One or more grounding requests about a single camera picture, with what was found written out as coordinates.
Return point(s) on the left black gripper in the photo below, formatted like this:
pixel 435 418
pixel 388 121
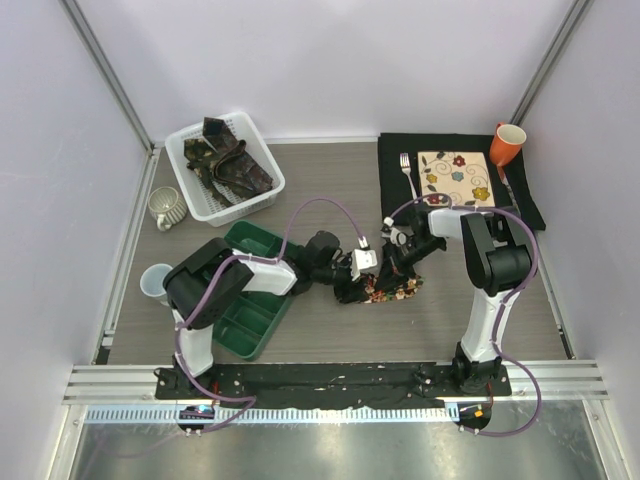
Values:
pixel 345 292

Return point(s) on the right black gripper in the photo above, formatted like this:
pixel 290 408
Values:
pixel 391 274

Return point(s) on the red floral patterned tie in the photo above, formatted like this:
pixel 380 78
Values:
pixel 390 284

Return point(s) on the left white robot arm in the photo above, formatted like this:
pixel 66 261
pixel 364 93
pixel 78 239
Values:
pixel 202 288

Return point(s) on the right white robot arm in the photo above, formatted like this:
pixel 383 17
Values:
pixel 501 257

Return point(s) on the green compartment tray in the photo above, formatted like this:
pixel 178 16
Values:
pixel 250 322

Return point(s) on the silver fork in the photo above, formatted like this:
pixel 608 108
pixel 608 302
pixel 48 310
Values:
pixel 405 166

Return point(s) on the floral square plate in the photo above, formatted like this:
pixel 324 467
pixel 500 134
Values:
pixel 461 178

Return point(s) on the dark patterned tie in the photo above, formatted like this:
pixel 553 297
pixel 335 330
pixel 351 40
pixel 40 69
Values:
pixel 218 158

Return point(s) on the white plastic basket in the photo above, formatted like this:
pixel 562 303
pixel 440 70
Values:
pixel 202 206

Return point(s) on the orange mug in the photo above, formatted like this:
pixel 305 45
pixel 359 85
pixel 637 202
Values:
pixel 506 143

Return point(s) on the clear plastic cup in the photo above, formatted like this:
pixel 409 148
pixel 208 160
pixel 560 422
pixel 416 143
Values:
pixel 151 282

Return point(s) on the grey ribbed cup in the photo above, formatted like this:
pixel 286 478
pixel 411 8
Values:
pixel 167 207

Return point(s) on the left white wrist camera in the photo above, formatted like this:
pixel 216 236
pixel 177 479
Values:
pixel 363 259

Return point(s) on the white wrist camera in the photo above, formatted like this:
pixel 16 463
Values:
pixel 363 259
pixel 391 233

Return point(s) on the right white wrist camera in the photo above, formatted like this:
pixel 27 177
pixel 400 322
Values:
pixel 391 233

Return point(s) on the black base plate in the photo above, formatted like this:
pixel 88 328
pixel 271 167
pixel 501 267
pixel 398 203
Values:
pixel 329 386

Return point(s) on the patterned handle knife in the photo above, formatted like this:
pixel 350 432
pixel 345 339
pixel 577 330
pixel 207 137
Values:
pixel 509 190

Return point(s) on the aluminium frame rail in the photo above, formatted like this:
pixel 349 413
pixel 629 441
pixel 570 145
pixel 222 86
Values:
pixel 111 384

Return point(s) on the slotted cable duct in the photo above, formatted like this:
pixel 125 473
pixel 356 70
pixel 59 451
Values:
pixel 201 415

